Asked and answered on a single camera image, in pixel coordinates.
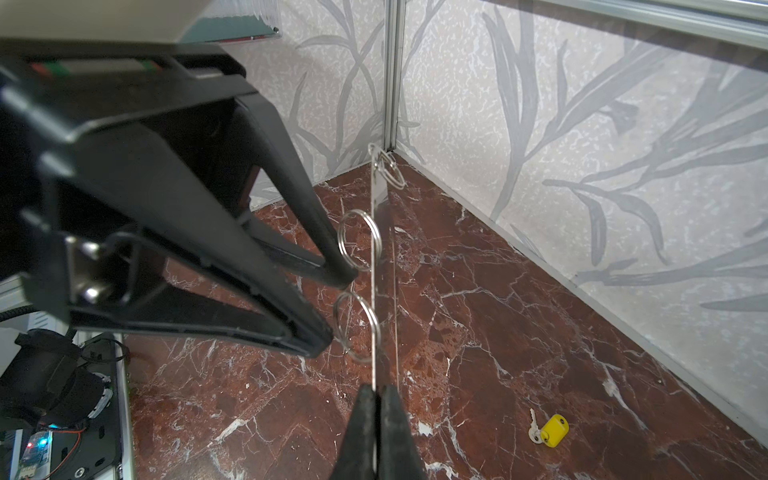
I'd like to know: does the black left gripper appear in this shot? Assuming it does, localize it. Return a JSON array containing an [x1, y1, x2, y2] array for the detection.
[[1, 38, 255, 278]]

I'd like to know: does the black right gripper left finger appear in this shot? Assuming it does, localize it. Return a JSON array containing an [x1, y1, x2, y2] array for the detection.
[[329, 384, 379, 480]]

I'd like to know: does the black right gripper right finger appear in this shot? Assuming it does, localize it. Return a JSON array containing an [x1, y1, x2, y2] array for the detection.
[[377, 385, 427, 480]]

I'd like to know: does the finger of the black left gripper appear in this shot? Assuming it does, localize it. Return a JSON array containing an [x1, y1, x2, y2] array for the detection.
[[230, 93, 358, 289], [23, 124, 335, 358]]

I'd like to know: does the silver metal key holder plate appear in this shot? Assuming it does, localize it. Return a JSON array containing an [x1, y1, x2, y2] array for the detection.
[[368, 144, 401, 390]]

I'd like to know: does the silver split ring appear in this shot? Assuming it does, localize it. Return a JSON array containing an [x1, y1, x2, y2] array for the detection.
[[336, 208, 384, 273], [368, 142, 408, 192], [331, 290, 383, 365]]

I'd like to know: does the small silver key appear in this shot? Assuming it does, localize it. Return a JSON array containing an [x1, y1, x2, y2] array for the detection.
[[528, 408, 543, 445]]

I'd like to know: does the yellow key tag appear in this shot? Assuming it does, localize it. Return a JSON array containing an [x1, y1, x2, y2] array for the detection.
[[539, 414, 570, 448]]

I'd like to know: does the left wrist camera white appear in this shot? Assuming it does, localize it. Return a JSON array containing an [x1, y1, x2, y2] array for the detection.
[[1, 0, 209, 43]]

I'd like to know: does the clear plastic wall tray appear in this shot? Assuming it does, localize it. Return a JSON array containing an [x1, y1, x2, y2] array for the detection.
[[180, 16, 280, 43]]

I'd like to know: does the left circuit board with wires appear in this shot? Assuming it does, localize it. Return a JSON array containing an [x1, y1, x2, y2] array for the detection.
[[11, 428, 84, 480]]

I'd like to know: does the aluminium cage frame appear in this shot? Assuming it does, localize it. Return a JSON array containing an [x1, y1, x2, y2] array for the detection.
[[397, 1, 767, 163]]

